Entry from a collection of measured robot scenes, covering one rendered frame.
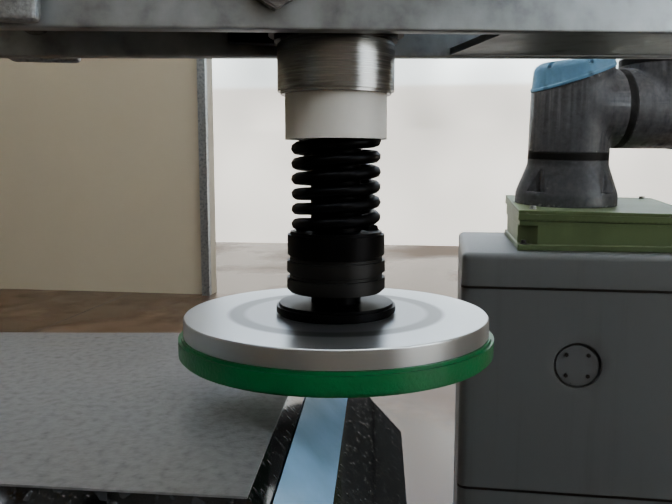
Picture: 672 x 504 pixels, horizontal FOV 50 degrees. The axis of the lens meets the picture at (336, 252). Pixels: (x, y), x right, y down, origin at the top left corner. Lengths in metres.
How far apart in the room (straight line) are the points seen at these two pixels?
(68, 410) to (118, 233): 5.35
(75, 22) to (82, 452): 0.24
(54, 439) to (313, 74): 0.27
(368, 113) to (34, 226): 5.76
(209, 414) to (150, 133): 5.26
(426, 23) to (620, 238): 0.93
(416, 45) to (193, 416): 0.32
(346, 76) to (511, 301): 0.87
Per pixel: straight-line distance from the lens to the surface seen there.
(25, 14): 0.42
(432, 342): 0.43
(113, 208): 5.85
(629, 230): 1.35
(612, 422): 1.36
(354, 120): 0.47
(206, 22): 0.44
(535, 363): 1.31
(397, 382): 0.42
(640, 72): 1.49
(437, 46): 0.58
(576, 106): 1.39
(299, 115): 0.48
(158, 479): 0.40
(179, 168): 5.62
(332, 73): 0.47
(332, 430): 0.54
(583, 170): 1.40
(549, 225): 1.32
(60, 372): 0.61
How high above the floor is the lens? 1.00
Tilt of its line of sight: 7 degrees down
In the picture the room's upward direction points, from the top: straight up
